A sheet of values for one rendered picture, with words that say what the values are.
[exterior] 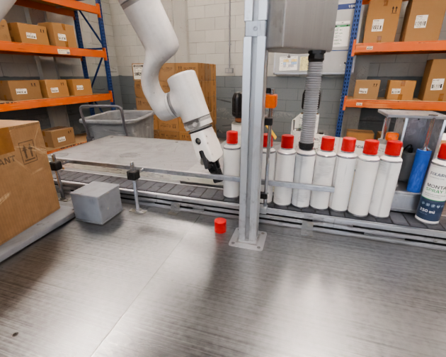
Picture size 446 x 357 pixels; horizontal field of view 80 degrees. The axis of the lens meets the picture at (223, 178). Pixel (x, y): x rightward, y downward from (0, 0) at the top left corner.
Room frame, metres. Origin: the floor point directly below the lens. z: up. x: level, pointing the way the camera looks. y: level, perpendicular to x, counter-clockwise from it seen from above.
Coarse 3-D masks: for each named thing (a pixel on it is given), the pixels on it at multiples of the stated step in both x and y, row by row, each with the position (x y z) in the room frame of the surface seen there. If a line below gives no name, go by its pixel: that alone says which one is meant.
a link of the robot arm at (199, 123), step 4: (204, 116) 0.77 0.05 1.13; (208, 116) 0.78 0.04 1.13; (192, 120) 0.76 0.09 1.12; (196, 120) 0.76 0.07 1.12; (200, 120) 0.76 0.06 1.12; (204, 120) 0.77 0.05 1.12; (208, 120) 0.78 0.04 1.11; (184, 124) 0.78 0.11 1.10; (188, 124) 0.77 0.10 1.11; (192, 124) 0.77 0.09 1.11; (196, 124) 0.75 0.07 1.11; (200, 124) 0.76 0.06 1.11; (204, 124) 0.76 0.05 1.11; (208, 124) 0.79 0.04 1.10; (188, 128) 0.77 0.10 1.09; (192, 128) 0.77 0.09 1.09; (196, 128) 0.77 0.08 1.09; (200, 128) 0.77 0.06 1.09
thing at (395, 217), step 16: (64, 176) 0.94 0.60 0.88; (80, 176) 0.94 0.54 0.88; (96, 176) 0.94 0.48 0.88; (112, 176) 0.94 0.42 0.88; (160, 192) 0.80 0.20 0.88; (176, 192) 0.80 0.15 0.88; (192, 192) 0.80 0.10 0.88; (208, 192) 0.80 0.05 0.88; (288, 208) 0.68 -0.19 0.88; (304, 208) 0.68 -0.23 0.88; (400, 224) 0.60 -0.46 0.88; (416, 224) 0.60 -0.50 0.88
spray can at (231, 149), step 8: (232, 136) 0.75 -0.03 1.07; (232, 144) 0.76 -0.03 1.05; (224, 152) 0.76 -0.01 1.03; (232, 152) 0.75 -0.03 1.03; (240, 152) 0.76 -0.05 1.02; (224, 160) 0.76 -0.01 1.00; (232, 160) 0.75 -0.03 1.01; (224, 168) 0.76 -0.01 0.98; (232, 168) 0.75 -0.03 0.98; (224, 184) 0.76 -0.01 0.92; (232, 184) 0.75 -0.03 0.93; (224, 192) 0.76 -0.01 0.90; (232, 192) 0.75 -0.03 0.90
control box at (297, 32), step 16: (272, 0) 0.58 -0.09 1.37; (288, 0) 0.56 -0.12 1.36; (304, 0) 0.59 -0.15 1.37; (320, 0) 0.62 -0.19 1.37; (336, 0) 0.65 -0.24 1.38; (272, 16) 0.58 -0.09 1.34; (288, 16) 0.56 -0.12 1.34; (304, 16) 0.59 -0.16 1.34; (320, 16) 0.62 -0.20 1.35; (272, 32) 0.58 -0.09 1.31; (288, 32) 0.56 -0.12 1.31; (304, 32) 0.59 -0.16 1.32; (320, 32) 0.62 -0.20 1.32; (272, 48) 0.58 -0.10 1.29; (288, 48) 0.57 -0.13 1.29; (304, 48) 0.60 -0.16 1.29; (320, 48) 0.63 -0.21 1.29
